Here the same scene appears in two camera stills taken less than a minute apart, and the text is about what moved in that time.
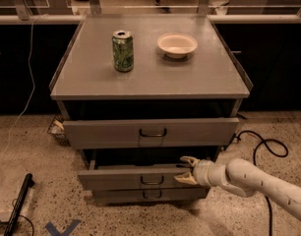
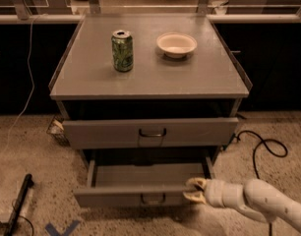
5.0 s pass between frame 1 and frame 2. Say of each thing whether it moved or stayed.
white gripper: moved
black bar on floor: stayed
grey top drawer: stayed
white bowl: stayed
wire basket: stayed
